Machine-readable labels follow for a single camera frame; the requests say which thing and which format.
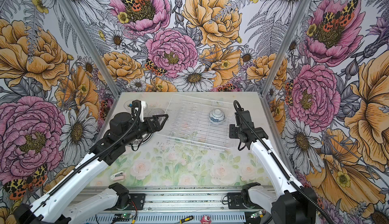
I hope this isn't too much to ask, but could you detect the white wire dish rack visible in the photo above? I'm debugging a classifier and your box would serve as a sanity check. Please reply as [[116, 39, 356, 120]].
[[159, 94, 238, 151]]

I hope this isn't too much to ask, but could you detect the green rimmed plate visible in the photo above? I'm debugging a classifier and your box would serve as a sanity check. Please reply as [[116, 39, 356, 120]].
[[128, 133, 153, 147]]

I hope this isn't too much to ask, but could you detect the pink round object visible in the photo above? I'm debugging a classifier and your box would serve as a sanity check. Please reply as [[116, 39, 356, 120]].
[[200, 215, 212, 224]]

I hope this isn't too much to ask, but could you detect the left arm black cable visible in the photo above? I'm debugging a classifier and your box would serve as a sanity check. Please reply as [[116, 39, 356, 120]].
[[27, 100, 143, 215]]

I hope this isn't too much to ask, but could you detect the clear glass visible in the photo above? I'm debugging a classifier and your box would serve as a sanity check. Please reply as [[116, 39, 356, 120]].
[[124, 100, 133, 113]]

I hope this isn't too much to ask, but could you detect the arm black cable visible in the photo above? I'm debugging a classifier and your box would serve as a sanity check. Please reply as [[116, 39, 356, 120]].
[[27, 100, 143, 215], [233, 100, 335, 224]]

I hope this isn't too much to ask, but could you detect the small pink white object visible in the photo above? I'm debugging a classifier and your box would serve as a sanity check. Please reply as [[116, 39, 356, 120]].
[[109, 171, 126, 181]]

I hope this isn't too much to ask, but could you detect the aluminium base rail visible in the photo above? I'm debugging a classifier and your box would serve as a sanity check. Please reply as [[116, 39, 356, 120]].
[[128, 186, 242, 213]]

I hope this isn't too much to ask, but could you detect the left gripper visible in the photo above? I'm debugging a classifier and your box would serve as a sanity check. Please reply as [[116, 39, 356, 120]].
[[123, 115, 169, 145]]

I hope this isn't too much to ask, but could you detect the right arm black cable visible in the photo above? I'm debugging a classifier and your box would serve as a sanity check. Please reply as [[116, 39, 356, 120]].
[[233, 100, 335, 224]]

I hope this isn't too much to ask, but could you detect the yellow handled screwdriver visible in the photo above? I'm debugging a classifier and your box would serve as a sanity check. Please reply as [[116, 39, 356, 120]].
[[174, 215, 194, 224]]

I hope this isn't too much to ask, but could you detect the blue white porcelain bowl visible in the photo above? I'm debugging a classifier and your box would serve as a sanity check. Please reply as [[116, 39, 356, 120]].
[[209, 109, 225, 124]]

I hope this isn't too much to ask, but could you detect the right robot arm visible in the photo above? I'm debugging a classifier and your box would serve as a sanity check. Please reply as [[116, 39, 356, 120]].
[[229, 109, 317, 224]]

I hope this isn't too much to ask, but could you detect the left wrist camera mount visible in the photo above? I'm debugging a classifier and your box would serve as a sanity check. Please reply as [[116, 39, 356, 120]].
[[131, 100, 147, 122]]

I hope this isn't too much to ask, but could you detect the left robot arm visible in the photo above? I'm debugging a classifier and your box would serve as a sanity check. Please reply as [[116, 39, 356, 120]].
[[14, 112, 169, 224]]

